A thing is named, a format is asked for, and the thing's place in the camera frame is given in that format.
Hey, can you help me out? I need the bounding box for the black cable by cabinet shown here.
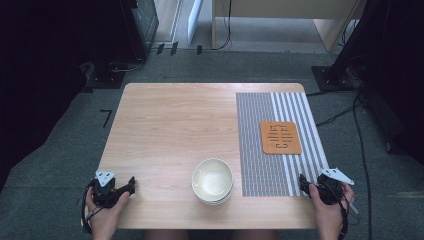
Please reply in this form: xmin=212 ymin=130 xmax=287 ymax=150
xmin=110 ymin=57 xmax=148 ymax=73

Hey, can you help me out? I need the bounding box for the cream ceramic bowl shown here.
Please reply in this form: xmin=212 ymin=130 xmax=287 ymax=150
xmin=195 ymin=192 xmax=233 ymax=206
xmin=191 ymin=157 xmax=234 ymax=203

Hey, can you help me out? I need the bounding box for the black hanging desk cable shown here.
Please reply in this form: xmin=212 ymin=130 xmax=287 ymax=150
xmin=213 ymin=0 xmax=233 ymax=52

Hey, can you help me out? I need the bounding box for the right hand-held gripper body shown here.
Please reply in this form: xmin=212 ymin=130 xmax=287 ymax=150
xmin=316 ymin=167 xmax=355 ymax=205

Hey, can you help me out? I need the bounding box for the long black floor cable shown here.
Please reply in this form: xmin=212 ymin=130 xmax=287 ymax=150
xmin=352 ymin=93 xmax=373 ymax=240

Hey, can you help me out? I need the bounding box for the grey striped woven placemat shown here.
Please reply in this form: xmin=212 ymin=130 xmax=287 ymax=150
xmin=235 ymin=91 xmax=330 ymax=197

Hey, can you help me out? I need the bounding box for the left hand-held gripper cable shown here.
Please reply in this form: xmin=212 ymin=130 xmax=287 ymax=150
xmin=80 ymin=180 xmax=101 ymax=235

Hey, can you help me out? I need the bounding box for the right hand-held gripper cable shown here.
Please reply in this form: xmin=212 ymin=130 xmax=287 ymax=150
xmin=337 ymin=199 xmax=352 ymax=240

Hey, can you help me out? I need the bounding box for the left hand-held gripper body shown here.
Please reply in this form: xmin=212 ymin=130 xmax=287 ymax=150
xmin=91 ymin=170 xmax=122 ymax=209

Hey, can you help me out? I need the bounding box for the person's right hand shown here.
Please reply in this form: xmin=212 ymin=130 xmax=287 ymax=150
xmin=308 ymin=183 xmax=355 ymax=234

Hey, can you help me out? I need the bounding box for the black stand base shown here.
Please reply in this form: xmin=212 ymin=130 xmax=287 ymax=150
xmin=84 ymin=62 xmax=127 ymax=90
xmin=311 ymin=65 xmax=355 ymax=92

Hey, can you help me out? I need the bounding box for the light wooden desk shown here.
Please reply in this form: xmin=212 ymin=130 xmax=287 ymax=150
xmin=211 ymin=0 xmax=368 ymax=53

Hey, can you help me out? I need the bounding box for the hand-held gripper cable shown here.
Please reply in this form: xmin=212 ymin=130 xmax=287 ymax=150
xmin=80 ymin=180 xmax=101 ymax=235
xmin=337 ymin=199 xmax=352 ymax=240

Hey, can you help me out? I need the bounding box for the dark glass cabinet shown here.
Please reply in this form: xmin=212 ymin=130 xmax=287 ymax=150
xmin=119 ymin=0 xmax=160 ymax=62

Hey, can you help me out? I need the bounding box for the person's left hand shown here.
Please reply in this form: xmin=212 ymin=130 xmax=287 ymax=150
xmin=85 ymin=187 xmax=131 ymax=234

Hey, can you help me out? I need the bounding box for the orange square coaster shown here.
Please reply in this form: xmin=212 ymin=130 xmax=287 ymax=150
xmin=259 ymin=120 xmax=303 ymax=156

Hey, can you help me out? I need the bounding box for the white panel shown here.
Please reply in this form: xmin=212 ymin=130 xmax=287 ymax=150
xmin=186 ymin=0 xmax=205 ymax=47

